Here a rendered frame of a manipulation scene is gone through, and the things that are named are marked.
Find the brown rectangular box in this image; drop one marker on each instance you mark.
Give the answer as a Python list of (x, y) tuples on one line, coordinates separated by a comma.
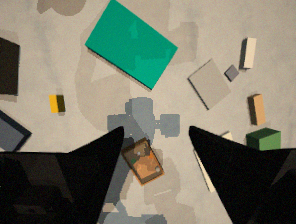
[(9, 61)]

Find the light orange rectangular block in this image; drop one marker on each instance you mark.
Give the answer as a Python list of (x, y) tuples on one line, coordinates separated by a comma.
[(256, 109)]

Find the wooden ball-in-hole puzzle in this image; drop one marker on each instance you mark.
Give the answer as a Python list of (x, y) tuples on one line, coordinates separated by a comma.
[(142, 161)]

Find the cream rectangular block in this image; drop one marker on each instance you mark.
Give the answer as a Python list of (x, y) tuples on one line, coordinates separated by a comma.
[(247, 53)]

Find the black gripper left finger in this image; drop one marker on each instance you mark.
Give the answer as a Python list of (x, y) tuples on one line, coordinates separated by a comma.
[(82, 175)]

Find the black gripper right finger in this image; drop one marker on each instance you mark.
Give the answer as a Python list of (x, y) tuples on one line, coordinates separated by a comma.
[(243, 177)]

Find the small yellow block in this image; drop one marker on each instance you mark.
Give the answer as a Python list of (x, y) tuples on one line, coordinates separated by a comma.
[(57, 103)]

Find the beige flat square plate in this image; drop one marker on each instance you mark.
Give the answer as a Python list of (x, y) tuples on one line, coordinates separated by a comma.
[(209, 84)]

